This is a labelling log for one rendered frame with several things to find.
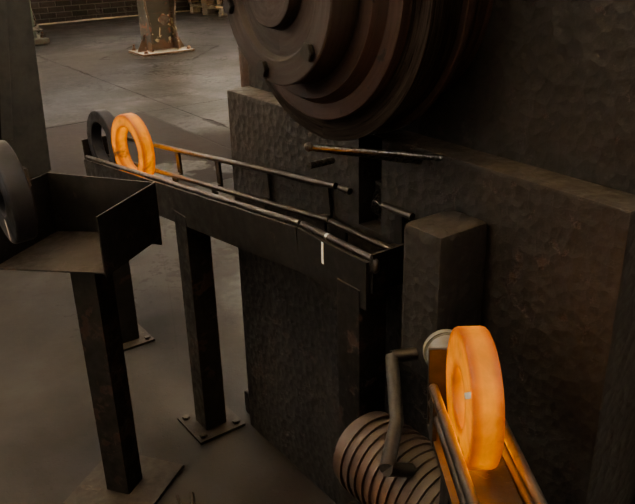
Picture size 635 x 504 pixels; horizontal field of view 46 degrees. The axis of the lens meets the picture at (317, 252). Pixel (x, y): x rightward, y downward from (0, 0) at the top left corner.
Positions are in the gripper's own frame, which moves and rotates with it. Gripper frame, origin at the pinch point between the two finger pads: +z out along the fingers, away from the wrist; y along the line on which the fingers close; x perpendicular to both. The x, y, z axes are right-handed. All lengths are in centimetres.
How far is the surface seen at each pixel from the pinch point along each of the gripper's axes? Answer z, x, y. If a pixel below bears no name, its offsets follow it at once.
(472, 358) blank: 26, -9, 71
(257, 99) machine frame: 54, -1, -13
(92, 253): 16.7, -25.1, -21.6
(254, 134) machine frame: 53, -8, -15
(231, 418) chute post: 45, -86, -31
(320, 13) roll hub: 36, 22, 34
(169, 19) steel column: 323, -68, -627
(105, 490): 9, -84, -25
